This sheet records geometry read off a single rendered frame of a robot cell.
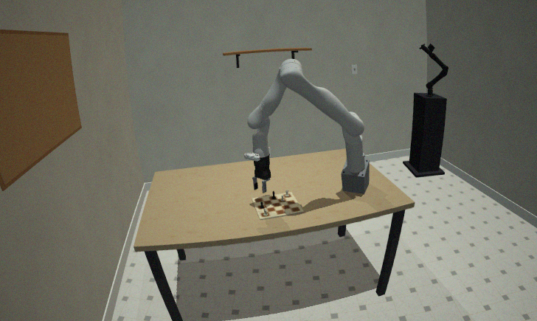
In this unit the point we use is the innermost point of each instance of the brown and cream chessboard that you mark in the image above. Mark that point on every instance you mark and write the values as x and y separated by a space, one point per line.
276 207

